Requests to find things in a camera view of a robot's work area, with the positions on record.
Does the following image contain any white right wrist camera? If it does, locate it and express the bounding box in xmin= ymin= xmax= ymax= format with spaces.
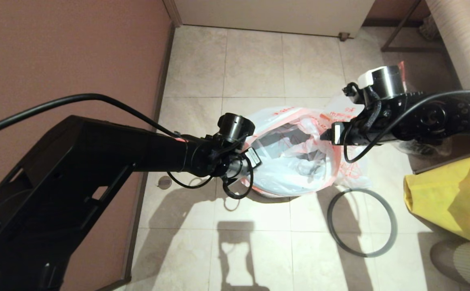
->
xmin=342 ymin=70 xmax=386 ymax=97

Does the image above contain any white red-printed plastic bag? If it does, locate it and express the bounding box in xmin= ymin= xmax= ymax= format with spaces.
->
xmin=241 ymin=106 xmax=342 ymax=198
xmin=326 ymin=61 xmax=407 ymax=190

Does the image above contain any grey ribbed round object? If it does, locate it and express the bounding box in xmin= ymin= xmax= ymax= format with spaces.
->
xmin=429 ymin=240 xmax=470 ymax=291

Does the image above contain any dark furniture frame bar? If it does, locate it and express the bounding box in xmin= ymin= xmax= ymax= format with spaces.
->
xmin=413 ymin=146 xmax=470 ymax=176

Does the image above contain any grey trash can ring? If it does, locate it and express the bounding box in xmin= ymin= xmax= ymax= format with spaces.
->
xmin=327 ymin=188 xmax=398 ymax=258

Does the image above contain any white door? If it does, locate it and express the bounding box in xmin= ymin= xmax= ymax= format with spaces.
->
xmin=174 ymin=0 xmax=376 ymax=40

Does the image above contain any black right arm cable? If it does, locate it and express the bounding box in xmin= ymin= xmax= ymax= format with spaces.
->
xmin=343 ymin=90 xmax=470 ymax=164

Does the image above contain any beige striped upholstered seat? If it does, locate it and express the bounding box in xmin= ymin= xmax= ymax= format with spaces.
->
xmin=423 ymin=0 xmax=470 ymax=91

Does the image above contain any yellow fabric bag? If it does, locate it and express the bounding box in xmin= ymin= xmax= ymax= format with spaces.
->
xmin=404 ymin=155 xmax=470 ymax=244

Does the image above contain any dark metal furniture frame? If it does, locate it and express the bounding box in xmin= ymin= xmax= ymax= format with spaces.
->
xmin=380 ymin=0 xmax=441 ymax=53

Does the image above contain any small woven basket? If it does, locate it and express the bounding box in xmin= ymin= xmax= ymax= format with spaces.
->
xmin=418 ymin=18 xmax=437 ymax=42

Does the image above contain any clear bag with dark contents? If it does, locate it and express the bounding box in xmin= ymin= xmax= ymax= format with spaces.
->
xmin=397 ymin=139 xmax=453 ymax=157

